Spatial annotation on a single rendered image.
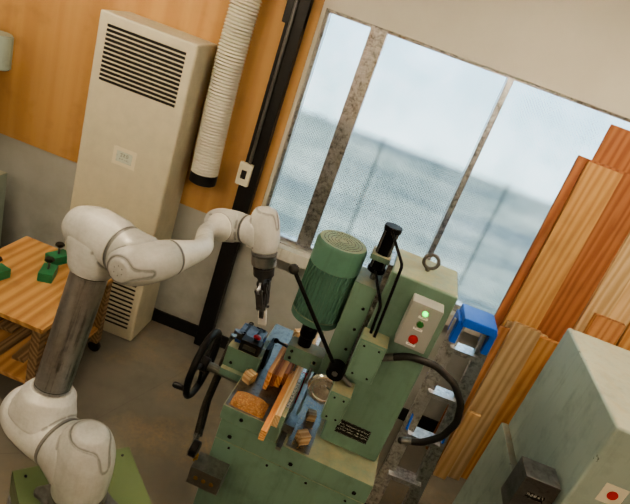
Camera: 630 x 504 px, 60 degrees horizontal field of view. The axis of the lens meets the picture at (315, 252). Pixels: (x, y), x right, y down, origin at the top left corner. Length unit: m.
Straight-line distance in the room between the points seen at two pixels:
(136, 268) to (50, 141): 2.39
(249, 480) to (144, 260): 1.06
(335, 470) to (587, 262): 1.81
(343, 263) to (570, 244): 1.61
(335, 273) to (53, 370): 0.87
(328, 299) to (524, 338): 1.52
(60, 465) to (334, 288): 0.93
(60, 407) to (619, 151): 2.66
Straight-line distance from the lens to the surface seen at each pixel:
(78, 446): 1.67
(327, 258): 1.78
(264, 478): 2.15
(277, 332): 2.37
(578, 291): 3.25
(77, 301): 1.60
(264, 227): 1.84
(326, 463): 2.04
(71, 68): 3.56
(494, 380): 3.22
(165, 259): 1.44
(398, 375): 1.90
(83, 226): 1.52
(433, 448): 2.87
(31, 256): 3.26
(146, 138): 3.07
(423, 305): 1.70
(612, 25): 3.10
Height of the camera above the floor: 2.17
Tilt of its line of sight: 23 degrees down
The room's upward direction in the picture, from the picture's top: 20 degrees clockwise
